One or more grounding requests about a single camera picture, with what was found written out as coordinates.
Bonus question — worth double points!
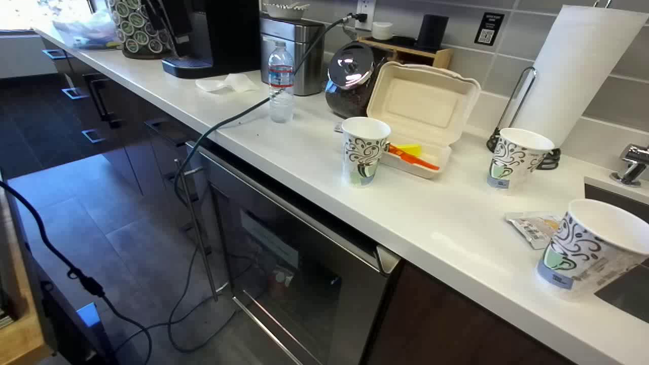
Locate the black stand base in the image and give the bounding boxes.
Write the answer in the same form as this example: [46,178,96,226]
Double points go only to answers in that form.
[38,280,118,365]

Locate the small wooden shelf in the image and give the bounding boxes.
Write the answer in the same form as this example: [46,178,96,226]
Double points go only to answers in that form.
[355,36,453,68]

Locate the steel kettle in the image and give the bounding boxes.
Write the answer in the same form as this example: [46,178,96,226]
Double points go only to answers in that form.
[259,15,328,98]

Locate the black wire coffee pod carousel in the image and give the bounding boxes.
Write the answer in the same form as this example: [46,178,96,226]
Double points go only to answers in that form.
[107,0,175,60]

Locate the dark glass jar chrome lid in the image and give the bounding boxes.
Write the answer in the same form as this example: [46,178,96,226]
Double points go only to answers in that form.
[323,41,390,120]

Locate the brown cabinet door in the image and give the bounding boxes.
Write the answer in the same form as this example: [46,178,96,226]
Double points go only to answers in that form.
[362,262,576,365]

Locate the small foil packet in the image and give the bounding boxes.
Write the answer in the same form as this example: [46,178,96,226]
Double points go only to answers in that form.
[503,211,564,251]

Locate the small black container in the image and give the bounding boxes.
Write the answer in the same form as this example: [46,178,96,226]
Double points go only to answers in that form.
[416,13,450,52]

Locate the dark sink basin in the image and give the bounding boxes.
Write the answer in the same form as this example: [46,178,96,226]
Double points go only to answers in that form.
[584,178,649,324]

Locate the black wall sticker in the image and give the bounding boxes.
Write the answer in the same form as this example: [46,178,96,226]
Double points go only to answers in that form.
[473,11,505,49]

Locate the beige clamshell takeout container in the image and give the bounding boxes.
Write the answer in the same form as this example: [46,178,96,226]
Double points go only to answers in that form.
[362,58,483,180]

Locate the white paper towel roll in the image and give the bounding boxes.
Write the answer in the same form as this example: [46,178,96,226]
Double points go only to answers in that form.
[511,3,649,149]

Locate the chrome sink faucet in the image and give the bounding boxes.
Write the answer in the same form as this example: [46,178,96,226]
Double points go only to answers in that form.
[610,142,649,189]

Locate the black silver Keurig coffee machine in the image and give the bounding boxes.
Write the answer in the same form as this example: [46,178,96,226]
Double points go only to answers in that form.
[159,0,263,81]

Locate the white wall outlet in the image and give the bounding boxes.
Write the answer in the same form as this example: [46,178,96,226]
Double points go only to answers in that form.
[352,0,376,27]

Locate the clear plastic water bottle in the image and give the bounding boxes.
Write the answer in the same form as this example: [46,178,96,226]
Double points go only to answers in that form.
[263,39,297,126]

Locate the dark lower cabinets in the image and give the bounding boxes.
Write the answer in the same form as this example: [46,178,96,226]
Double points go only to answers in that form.
[38,41,205,226]

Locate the stainless steel dishwasher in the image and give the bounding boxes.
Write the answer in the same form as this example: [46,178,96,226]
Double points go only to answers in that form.
[195,144,401,365]

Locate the clear plastic bag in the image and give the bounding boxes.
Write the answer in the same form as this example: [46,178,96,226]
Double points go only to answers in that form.
[51,9,122,51]

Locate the black wire paper towel holder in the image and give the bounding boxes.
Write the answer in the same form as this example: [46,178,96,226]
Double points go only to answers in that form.
[484,64,564,172]

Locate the patterned paper cup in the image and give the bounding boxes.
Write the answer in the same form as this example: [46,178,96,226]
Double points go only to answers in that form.
[339,116,394,186]
[536,197,649,296]
[484,126,556,190]

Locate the wooden board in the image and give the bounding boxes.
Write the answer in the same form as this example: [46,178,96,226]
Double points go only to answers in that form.
[0,189,51,365]

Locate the orange plastic utensil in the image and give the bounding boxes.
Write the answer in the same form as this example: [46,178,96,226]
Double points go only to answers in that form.
[386,144,441,175]

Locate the black floor cable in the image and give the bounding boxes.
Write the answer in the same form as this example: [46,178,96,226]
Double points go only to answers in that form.
[0,180,153,365]

